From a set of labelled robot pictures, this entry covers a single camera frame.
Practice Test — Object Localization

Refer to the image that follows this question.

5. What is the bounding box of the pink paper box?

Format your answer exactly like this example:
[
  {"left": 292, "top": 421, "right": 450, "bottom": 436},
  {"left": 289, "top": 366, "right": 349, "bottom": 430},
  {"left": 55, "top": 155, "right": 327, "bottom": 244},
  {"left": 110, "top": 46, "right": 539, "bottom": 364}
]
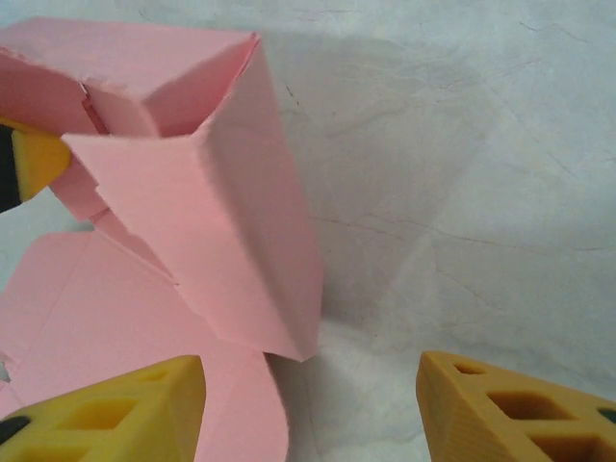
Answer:
[{"left": 0, "top": 16, "right": 324, "bottom": 462}]

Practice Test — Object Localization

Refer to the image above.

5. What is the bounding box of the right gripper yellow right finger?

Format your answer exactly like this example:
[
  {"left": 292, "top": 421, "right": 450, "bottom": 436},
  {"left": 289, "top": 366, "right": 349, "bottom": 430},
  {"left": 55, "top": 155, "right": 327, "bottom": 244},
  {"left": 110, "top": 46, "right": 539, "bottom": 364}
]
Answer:
[{"left": 416, "top": 350, "right": 616, "bottom": 462}]

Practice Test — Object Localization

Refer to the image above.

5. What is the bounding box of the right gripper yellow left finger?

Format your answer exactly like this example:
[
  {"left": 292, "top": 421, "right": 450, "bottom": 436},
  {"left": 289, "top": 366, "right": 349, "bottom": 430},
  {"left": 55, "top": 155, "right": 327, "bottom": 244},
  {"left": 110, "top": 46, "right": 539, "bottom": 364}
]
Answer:
[{"left": 0, "top": 354, "right": 208, "bottom": 462}]

